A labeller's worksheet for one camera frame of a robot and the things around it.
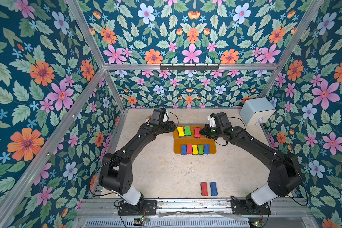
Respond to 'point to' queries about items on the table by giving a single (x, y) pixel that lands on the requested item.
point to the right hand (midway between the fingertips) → (198, 130)
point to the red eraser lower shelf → (189, 148)
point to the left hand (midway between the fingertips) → (174, 124)
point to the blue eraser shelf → (213, 187)
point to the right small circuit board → (259, 223)
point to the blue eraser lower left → (184, 149)
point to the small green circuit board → (142, 221)
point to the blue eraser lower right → (206, 148)
